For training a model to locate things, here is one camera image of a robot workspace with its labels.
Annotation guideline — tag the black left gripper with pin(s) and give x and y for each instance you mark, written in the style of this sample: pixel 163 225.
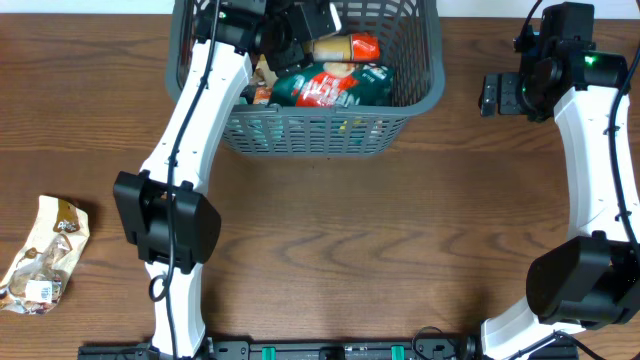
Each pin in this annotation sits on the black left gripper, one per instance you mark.
pixel 288 60

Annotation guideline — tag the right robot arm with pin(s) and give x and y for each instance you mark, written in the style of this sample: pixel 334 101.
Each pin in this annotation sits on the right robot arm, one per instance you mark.
pixel 592 280

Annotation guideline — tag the green Nescafe coffee bag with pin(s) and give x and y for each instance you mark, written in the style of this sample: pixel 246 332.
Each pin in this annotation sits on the green Nescafe coffee bag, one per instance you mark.
pixel 335 84

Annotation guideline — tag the orange spaghetti packet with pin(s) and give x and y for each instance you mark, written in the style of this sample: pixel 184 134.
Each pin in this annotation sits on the orange spaghetti packet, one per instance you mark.
pixel 357 47

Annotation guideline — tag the beige snack bag brown label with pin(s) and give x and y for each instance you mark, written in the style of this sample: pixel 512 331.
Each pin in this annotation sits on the beige snack bag brown label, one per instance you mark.
pixel 36 280

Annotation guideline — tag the Kleenex tissue multipack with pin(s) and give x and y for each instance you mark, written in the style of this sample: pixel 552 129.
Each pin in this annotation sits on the Kleenex tissue multipack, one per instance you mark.
pixel 262 95

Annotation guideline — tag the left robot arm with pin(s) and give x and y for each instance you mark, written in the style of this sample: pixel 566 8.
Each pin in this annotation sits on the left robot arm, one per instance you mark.
pixel 164 207

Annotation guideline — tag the beige paper pouch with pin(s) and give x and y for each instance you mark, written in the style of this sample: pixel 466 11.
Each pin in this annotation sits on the beige paper pouch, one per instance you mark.
pixel 261 77

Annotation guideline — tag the black mounting rail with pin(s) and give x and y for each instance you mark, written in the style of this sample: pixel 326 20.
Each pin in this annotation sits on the black mounting rail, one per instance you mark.
pixel 432 347

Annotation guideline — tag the grey plastic laundry basket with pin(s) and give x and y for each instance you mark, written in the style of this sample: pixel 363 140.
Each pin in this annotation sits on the grey plastic laundry basket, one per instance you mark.
pixel 410 39

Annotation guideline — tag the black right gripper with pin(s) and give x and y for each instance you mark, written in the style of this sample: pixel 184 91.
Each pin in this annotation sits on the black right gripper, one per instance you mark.
pixel 498 93

